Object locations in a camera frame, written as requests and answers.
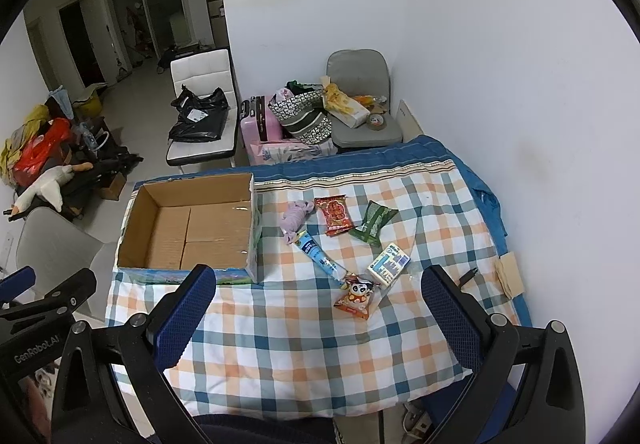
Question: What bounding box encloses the panda orange snack packet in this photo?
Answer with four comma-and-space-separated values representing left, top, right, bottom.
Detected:
334, 273, 380, 320

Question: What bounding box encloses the green snack packet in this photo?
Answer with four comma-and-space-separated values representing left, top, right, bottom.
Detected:
348, 201, 398, 247

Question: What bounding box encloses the blue tube packet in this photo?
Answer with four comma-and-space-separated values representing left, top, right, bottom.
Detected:
294, 230, 347, 282

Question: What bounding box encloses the red snack packet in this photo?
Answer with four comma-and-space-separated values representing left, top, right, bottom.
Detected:
314, 195, 354, 237

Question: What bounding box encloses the grey fabric chair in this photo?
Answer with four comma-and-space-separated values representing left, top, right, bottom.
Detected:
16, 208, 117, 321

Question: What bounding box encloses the white goose plush toy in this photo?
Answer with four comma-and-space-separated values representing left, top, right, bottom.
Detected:
3, 162, 93, 217

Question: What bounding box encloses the white power strip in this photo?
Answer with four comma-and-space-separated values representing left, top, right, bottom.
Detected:
401, 402, 432, 443

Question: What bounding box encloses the beige paper stack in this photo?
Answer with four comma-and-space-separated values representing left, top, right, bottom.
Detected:
495, 252, 525, 300

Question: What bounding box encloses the black clip on blanket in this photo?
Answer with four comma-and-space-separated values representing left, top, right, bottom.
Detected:
458, 267, 478, 289

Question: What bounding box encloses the small brown cardboard box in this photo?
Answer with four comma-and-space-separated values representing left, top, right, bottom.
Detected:
96, 173, 127, 201

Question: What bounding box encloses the red plastic bag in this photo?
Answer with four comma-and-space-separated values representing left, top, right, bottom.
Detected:
12, 118, 73, 187

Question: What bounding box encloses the yellow cloth pile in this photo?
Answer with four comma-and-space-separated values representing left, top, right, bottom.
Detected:
0, 104, 50, 187

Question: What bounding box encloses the open cardboard box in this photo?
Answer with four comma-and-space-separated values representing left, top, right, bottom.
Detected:
116, 173, 262, 285

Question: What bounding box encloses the plaid checkered blanket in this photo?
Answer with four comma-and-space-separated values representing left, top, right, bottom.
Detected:
105, 160, 518, 419

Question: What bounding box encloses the black plastic bag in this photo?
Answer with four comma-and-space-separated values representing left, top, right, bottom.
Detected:
168, 85, 230, 143

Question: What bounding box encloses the floral pink pillow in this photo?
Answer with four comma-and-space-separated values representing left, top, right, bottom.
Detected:
247, 139, 337, 165

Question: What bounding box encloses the white leather chair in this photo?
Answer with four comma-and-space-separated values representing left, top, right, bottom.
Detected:
166, 49, 239, 169

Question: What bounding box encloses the pink suitcase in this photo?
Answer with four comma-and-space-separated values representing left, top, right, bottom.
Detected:
240, 96, 290, 165

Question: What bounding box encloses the tape roll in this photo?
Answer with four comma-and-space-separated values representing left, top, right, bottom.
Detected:
367, 113, 386, 131

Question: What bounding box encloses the patterned tote bag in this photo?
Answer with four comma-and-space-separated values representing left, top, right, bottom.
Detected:
268, 90, 332, 145

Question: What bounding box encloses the yellow white paper bag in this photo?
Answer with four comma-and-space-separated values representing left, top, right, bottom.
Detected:
321, 75, 370, 129

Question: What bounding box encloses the grey cushioned chair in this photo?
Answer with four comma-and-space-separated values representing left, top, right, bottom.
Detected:
326, 49, 402, 151

